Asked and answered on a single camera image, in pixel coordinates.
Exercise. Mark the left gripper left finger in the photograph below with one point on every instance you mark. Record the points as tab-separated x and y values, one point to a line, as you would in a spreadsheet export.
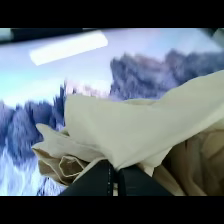
95	181

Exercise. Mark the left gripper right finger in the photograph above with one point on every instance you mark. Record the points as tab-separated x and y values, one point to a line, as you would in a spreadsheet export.
140	183

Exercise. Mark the tan shirt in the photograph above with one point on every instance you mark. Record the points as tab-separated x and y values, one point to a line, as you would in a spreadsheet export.
140	126

